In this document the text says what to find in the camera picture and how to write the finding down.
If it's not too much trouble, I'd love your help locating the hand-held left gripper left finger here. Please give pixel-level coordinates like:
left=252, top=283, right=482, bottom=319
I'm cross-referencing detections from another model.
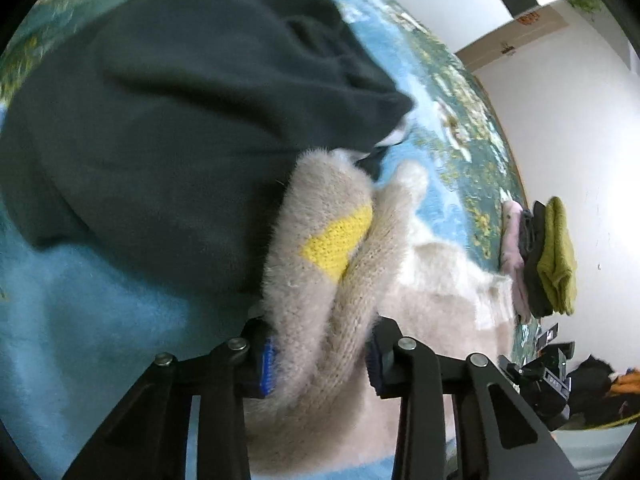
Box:
left=61, top=305, right=277, bottom=480

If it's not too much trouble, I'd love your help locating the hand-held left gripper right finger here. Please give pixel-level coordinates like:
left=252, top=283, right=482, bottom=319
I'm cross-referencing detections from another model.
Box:
left=365, top=316, right=582, bottom=480

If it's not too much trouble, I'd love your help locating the beige fuzzy knit sweater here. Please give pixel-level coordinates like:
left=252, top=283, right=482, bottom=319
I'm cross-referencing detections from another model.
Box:
left=243, top=147, right=516, bottom=477

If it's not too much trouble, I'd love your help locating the dark cloth pile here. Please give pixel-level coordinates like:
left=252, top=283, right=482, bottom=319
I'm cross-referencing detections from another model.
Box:
left=567, top=355, right=640, bottom=430

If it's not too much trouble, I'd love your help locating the dark folded garment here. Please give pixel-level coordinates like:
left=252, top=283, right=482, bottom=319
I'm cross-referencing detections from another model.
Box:
left=518, top=201, right=555, bottom=319

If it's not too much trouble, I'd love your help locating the olive green folded knit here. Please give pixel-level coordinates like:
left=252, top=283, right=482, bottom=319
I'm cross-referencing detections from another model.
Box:
left=536, top=196, right=578, bottom=317

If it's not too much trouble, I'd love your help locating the pink folded garment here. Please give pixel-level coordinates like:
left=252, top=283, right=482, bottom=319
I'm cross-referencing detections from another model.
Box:
left=500, top=200, right=532, bottom=325

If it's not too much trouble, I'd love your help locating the blue printed blanket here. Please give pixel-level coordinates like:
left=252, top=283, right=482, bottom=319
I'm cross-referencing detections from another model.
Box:
left=0, top=0, right=546, bottom=480

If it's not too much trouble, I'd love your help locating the dark grey sweatshirt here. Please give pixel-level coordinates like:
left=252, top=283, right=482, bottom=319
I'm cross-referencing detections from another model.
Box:
left=0, top=0, right=416, bottom=306

